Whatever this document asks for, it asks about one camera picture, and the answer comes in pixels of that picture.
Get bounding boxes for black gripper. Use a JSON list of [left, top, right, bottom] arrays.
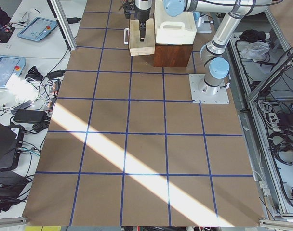
[[135, 0, 151, 41]]

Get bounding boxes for light wooden drawer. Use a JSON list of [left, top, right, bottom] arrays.
[[123, 18, 156, 57]]

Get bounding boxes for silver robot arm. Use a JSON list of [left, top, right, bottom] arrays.
[[163, 0, 271, 96]]

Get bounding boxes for white plastic tray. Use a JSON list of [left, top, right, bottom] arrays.
[[154, 0, 197, 45]]

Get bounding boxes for dark brown wooden cabinet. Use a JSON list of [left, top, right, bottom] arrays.
[[153, 44, 193, 67]]

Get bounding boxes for blue teach pendant far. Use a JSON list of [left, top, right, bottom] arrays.
[[17, 17, 57, 42]]

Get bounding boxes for blue teach pendant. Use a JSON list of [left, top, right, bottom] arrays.
[[17, 17, 57, 42], [0, 55, 26, 88]]

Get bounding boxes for black cloth bundle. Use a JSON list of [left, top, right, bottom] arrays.
[[239, 29, 266, 43]]

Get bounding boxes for crumpled white cloth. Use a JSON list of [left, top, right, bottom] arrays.
[[240, 41, 270, 62]]

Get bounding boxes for blue teach pendant near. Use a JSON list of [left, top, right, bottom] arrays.
[[0, 55, 26, 88]]

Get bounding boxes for black power adapter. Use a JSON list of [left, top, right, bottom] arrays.
[[13, 109, 46, 124]]

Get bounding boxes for black laptop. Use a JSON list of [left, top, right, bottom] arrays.
[[0, 123, 25, 171]]

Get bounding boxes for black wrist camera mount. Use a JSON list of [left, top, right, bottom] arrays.
[[120, 0, 135, 20]]

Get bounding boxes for aluminium frame post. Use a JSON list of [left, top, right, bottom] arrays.
[[46, 0, 77, 51]]

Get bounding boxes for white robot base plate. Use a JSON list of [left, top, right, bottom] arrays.
[[188, 74, 229, 104]]

